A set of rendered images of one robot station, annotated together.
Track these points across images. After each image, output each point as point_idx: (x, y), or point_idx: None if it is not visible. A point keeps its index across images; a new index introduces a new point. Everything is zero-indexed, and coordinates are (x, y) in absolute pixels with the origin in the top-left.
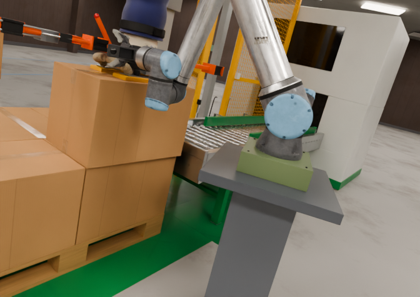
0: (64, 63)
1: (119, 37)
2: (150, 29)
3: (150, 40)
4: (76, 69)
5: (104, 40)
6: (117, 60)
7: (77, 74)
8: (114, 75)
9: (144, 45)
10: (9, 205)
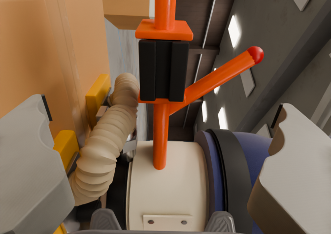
0: (98, 12)
1: (319, 183)
2: (243, 232)
3: (202, 226)
4: None
5: (181, 83)
6: (13, 196)
7: None
8: (58, 135)
9: (184, 212)
10: None
